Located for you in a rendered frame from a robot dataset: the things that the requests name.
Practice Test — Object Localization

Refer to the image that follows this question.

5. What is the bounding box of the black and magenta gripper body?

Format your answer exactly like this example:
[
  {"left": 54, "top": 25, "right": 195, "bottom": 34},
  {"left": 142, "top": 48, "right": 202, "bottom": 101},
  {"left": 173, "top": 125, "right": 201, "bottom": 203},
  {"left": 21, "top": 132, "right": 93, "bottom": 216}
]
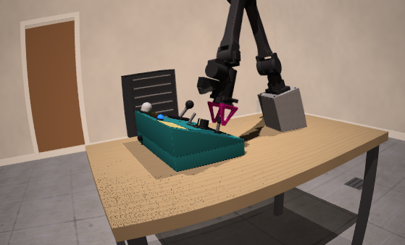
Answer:
[{"left": 210, "top": 83, "right": 238, "bottom": 106}]

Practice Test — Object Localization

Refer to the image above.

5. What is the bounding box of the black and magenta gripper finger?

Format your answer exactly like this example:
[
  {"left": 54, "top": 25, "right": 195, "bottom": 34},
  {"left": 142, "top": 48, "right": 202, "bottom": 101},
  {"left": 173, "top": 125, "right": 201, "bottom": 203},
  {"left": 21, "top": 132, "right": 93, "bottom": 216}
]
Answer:
[
  {"left": 220, "top": 103, "right": 238, "bottom": 126},
  {"left": 207, "top": 101, "right": 220, "bottom": 123}
]

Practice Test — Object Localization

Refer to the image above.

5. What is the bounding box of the teal console panel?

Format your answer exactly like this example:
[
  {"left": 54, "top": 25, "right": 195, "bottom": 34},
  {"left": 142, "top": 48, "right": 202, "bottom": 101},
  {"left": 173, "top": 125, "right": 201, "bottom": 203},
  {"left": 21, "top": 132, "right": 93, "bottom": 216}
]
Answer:
[{"left": 135, "top": 100, "right": 245, "bottom": 172}]

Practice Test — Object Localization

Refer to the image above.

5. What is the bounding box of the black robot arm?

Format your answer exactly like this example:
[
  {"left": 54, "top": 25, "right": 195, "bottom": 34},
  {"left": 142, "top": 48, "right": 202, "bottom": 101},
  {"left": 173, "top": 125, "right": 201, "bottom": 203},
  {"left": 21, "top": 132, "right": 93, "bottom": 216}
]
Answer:
[{"left": 197, "top": 0, "right": 291, "bottom": 97}]

